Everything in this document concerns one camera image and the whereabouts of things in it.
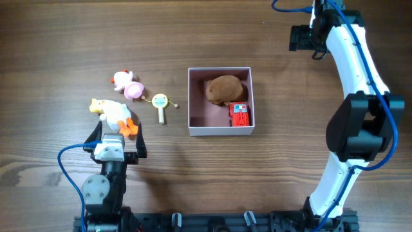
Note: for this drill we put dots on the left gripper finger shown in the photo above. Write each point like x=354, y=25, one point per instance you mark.
x=140, y=146
x=93, y=139

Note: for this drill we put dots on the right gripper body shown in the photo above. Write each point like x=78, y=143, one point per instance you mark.
x=298, y=38

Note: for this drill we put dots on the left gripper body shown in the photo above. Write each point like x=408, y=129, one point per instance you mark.
x=130, y=158

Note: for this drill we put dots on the white yellow duck toy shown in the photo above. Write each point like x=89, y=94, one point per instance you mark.
x=117, y=116

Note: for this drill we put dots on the wooden cat rattle drum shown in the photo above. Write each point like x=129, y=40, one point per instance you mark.
x=160, y=101

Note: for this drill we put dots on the pink duck toy with hat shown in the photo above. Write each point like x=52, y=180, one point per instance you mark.
x=125, y=83

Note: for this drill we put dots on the brown plush animal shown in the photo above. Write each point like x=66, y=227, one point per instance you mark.
x=224, y=90

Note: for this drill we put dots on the red toy car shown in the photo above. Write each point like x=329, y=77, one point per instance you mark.
x=239, y=114

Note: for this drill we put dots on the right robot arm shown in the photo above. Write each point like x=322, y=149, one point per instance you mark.
x=362, y=135

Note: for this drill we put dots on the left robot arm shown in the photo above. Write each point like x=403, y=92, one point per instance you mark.
x=103, y=193

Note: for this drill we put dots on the white box pink interior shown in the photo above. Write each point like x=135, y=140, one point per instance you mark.
x=207, y=119

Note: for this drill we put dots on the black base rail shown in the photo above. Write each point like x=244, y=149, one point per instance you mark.
x=275, y=221

